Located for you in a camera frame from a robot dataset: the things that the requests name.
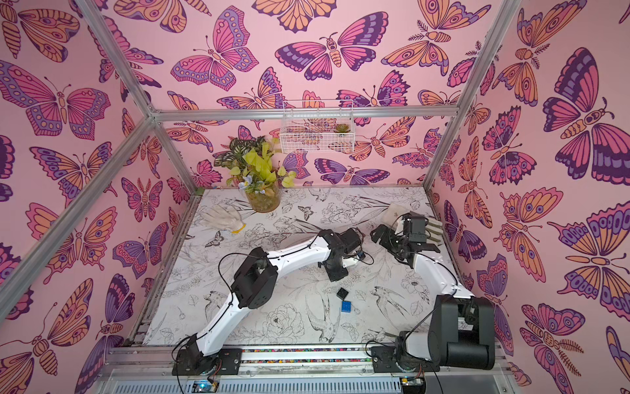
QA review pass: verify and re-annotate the black lego brick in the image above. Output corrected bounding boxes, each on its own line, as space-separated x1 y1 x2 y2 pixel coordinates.
336 288 349 300

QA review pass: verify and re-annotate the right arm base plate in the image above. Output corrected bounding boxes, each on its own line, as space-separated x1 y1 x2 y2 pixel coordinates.
367 345 441 374

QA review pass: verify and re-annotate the white wire basket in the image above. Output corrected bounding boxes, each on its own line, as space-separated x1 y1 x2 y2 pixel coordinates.
277 98 356 154

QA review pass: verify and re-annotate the white work glove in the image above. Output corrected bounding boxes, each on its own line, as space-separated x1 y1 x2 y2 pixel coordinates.
199 205 246 234

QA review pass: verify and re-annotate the blue lego brick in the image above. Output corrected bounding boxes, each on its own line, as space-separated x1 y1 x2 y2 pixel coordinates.
341 300 352 314

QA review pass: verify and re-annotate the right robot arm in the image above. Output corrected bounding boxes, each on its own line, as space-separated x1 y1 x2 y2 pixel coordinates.
370 213 495 371

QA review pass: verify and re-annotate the grey striped work glove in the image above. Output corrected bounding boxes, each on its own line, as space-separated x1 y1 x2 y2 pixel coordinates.
381 204 444 246

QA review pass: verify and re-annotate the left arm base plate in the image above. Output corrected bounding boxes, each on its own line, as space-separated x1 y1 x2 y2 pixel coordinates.
172 348 243 377

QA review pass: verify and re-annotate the potted green plant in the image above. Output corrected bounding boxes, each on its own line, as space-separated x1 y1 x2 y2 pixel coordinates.
213 137 297 213

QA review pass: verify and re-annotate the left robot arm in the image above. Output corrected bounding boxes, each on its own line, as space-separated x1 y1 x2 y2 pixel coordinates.
172 228 364 364

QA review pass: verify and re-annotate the small succulent in basket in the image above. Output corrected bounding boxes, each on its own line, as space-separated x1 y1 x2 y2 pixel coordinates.
334 123 351 134

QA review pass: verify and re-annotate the aluminium front rail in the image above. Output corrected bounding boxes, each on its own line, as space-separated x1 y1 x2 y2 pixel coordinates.
105 341 508 380

